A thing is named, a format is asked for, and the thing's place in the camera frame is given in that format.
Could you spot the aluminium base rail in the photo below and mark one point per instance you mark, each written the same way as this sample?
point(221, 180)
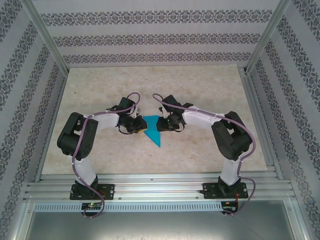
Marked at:
point(155, 187)

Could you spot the aluminium frame post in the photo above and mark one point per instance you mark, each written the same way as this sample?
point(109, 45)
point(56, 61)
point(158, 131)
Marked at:
point(266, 37)
point(48, 37)

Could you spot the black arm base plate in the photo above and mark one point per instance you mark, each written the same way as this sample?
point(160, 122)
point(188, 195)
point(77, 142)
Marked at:
point(107, 191)
point(210, 191)

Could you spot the small circuit board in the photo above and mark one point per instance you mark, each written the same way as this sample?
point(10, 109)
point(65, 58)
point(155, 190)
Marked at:
point(91, 205)
point(228, 206)

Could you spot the blue cloth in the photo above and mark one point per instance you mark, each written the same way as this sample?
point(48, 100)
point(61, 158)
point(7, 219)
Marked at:
point(152, 127)

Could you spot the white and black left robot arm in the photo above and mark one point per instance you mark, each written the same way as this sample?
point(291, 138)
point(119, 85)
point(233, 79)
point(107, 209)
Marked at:
point(75, 135)

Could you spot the grey metal sheet panel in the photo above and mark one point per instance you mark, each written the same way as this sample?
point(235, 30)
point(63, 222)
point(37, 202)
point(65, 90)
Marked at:
point(160, 227)

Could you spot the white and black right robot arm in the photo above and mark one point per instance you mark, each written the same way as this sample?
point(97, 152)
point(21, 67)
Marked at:
point(230, 142)

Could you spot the aluminium side rail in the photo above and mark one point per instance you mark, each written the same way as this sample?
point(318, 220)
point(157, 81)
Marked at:
point(58, 100)
point(259, 120)

